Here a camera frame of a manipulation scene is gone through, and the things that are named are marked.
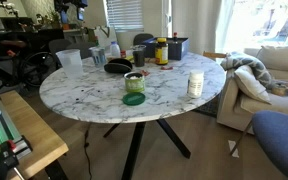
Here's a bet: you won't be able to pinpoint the clear plastic pitcher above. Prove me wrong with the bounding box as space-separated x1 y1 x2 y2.
55 48 84 78

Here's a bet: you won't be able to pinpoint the beige curtain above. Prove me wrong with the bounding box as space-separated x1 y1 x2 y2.
170 0 223 56

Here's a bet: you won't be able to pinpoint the green jar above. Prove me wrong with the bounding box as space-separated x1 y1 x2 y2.
123 71 146 94

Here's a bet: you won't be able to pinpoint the blue upholstered chair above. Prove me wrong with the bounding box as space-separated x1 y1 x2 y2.
230 110 288 180

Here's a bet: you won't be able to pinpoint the grey patterned blanket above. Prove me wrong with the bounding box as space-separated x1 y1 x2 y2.
220 51 277 90

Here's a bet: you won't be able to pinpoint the white tote bag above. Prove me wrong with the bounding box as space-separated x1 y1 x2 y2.
93 25 118 51

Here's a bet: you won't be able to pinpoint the navy blue box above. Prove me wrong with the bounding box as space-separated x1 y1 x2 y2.
141 36 190 61

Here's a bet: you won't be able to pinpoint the white paper scrap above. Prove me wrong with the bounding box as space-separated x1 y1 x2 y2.
227 139 240 158

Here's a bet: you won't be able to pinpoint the dark patterned rug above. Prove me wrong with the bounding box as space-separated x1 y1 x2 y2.
193 93 222 118

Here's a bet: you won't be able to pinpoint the white window blinds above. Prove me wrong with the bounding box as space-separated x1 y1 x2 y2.
105 0 145 33

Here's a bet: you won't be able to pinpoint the black floor cable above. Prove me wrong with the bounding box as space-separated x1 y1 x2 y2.
83 123 94 180

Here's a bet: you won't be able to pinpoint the white bottle blue cap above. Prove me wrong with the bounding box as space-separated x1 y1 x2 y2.
109 40 122 58

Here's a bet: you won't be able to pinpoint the green grey metal rail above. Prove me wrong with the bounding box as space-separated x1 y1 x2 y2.
0 92 33 166

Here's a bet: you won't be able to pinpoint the black glasses case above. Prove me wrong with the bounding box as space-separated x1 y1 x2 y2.
103 58 134 75

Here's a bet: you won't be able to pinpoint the wooden chair back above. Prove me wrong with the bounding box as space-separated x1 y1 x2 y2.
202 50 227 62

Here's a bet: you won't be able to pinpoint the green round lid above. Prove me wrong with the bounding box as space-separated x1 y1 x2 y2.
122 92 147 107

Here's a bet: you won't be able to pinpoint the white cushion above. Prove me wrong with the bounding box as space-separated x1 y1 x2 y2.
233 64 272 104

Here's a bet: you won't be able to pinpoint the wooden workbench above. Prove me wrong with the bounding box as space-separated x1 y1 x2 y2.
0 89 70 180

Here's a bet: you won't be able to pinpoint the dark drinking glass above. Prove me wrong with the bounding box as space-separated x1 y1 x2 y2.
131 44 147 68

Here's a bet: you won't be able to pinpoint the cream sofa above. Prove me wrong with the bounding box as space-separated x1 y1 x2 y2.
216 45 288 134

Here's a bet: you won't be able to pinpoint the brown bottle yellow lid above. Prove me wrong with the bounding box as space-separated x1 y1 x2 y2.
154 37 169 66

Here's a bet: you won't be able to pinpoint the white pill bottle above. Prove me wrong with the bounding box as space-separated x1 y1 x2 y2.
186 69 205 99

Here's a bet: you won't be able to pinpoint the grey upholstered chair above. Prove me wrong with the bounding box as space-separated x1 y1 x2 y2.
132 33 154 46
67 41 97 60
48 38 72 63

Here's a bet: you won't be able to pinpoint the black red clamp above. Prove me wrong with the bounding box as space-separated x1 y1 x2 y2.
0 139 27 180

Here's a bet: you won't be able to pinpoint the silver metal cup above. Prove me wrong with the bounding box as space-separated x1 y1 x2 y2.
89 46 108 68

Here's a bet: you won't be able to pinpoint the black bicycle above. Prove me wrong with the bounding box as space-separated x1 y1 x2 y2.
0 29 65 88

